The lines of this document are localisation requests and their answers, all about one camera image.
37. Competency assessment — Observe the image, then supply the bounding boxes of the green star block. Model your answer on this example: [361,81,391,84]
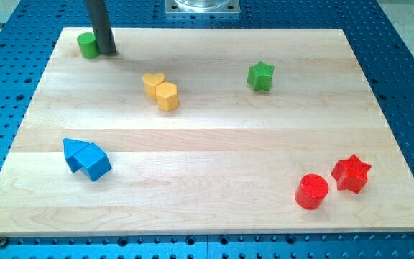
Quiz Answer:
[247,61,275,91]

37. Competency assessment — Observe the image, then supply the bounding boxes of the red star block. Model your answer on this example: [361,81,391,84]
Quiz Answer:
[331,154,372,194]

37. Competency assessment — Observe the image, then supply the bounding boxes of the light wooden board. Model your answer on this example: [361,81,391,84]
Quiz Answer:
[0,27,414,237]

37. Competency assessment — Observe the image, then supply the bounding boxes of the yellow hexagon block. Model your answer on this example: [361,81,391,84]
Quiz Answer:
[156,82,178,112]

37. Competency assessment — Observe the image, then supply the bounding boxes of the yellow heart block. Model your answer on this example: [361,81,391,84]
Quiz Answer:
[142,73,166,100]

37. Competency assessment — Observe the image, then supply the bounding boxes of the blue cube block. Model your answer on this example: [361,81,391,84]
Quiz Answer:
[72,143,112,181]

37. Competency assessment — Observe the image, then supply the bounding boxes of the red cylinder block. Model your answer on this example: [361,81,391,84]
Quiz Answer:
[294,173,329,210]

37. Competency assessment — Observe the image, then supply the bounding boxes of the blue triangle block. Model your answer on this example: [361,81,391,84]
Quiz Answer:
[63,138,88,173]

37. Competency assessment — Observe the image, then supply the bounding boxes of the green cylinder block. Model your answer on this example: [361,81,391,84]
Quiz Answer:
[77,32,101,59]

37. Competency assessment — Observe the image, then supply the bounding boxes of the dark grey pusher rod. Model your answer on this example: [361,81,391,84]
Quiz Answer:
[85,0,116,56]

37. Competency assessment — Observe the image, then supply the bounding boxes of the blue perforated metal table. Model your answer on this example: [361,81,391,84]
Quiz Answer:
[0,1,414,258]

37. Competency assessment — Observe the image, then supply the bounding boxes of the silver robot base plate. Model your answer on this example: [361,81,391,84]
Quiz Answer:
[165,0,241,14]

